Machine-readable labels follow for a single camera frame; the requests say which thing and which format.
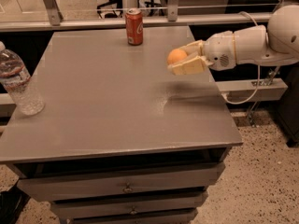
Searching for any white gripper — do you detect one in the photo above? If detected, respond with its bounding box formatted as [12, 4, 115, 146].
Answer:
[167, 31, 236, 76]

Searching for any orange fruit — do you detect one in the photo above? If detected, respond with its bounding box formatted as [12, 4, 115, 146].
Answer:
[167, 49, 187, 65]

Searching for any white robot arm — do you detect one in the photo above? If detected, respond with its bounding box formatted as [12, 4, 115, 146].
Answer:
[167, 5, 299, 75]

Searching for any red soda can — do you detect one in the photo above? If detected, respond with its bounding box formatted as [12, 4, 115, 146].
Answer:
[125, 7, 143, 46]

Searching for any dark cabinet at right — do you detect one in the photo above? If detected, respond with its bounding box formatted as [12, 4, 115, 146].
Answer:
[276, 64, 299, 147]

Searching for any black office chair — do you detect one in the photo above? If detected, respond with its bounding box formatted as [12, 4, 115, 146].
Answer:
[96, 0, 123, 19]

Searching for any grey drawer cabinet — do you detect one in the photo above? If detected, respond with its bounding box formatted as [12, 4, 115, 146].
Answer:
[0, 25, 244, 224]

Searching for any top grey drawer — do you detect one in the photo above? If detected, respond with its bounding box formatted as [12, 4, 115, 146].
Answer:
[18, 162, 225, 202]

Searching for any grey drawer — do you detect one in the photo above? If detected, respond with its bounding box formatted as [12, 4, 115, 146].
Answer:
[72, 208, 197, 224]
[18, 162, 225, 202]
[50, 190, 207, 219]

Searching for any middle grey drawer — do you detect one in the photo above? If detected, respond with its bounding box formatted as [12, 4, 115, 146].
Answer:
[50, 190, 207, 219]

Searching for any bottom grey drawer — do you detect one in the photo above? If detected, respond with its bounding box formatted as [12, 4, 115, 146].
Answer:
[72, 208, 197, 224]

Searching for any clear plastic water bottle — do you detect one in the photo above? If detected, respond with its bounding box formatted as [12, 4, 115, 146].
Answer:
[0, 42, 45, 116]

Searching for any black object at lower left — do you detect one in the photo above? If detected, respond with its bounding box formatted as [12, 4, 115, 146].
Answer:
[0, 185, 30, 224]

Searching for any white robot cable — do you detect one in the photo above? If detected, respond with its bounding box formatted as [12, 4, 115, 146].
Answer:
[221, 10, 262, 105]

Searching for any metal railing frame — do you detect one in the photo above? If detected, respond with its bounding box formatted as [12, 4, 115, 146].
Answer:
[0, 0, 299, 33]

